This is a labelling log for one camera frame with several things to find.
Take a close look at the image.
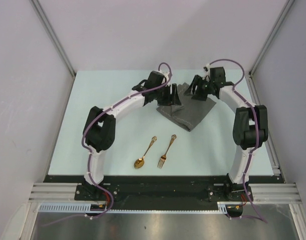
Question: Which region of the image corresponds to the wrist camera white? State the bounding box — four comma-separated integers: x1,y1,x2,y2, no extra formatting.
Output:
159,70,171,78
203,63,210,73

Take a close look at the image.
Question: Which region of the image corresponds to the gold spoon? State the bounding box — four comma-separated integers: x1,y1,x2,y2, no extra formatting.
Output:
134,136,157,169

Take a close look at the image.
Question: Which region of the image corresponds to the aluminium frame post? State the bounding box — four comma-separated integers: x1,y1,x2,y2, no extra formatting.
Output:
248,0,296,77
30,0,77,77

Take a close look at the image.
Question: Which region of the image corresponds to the right aluminium side rail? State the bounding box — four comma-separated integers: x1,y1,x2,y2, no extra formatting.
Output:
245,73,282,176

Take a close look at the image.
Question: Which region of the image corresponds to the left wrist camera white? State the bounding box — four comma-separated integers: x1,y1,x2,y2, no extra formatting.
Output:
159,70,171,78

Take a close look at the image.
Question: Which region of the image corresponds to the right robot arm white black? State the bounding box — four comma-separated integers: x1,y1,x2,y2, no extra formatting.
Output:
184,65,268,202

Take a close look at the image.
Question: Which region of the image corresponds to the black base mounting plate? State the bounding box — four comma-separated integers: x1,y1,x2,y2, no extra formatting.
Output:
44,175,284,211

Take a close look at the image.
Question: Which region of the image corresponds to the front aluminium frame rail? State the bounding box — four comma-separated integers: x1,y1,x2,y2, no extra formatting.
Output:
29,183,302,204

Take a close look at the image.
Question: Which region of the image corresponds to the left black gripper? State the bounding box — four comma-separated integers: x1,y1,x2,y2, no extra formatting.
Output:
153,83,180,106

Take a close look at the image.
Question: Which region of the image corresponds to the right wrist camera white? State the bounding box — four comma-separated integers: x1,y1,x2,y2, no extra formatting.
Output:
203,63,210,73

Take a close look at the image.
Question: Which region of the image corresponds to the left aluminium frame post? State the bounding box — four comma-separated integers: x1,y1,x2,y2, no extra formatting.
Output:
30,0,77,77

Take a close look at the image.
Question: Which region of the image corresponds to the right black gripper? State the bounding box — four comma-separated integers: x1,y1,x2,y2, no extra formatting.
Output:
183,75,214,102

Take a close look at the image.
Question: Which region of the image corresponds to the right aluminium frame post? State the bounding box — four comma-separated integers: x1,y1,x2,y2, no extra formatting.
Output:
248,0,296,77

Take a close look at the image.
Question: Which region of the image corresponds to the gold fork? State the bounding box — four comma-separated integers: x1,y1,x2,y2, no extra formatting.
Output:
157,134,177,169

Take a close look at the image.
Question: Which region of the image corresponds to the grey cloth napkin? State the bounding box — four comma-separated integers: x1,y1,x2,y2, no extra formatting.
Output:
156,83,216,132

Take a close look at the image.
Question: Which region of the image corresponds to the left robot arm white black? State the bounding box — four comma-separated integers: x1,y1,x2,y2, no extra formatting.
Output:
81,69,181,200

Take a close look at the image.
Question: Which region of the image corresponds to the white slotted cable duct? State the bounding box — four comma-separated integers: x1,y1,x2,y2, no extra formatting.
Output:
39,201,243,215

